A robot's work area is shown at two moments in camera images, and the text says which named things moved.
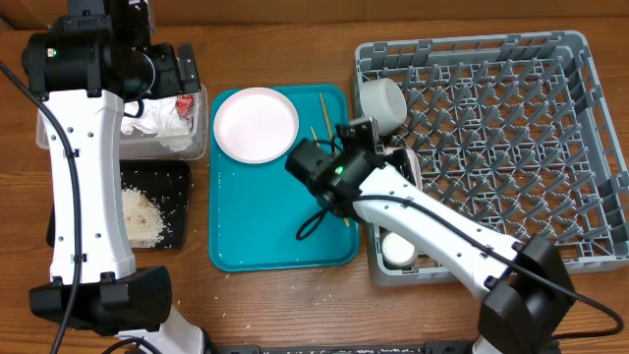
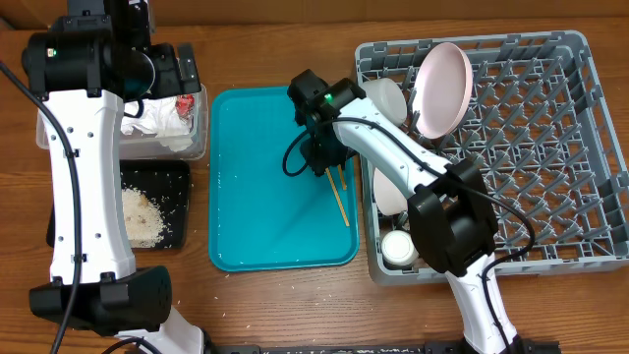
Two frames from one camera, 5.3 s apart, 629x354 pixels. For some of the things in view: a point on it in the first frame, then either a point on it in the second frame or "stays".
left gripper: (170, 83) stays
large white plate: (256, 125) -> (442, 89)
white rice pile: (143, 222) stays
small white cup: (397, 250) stays
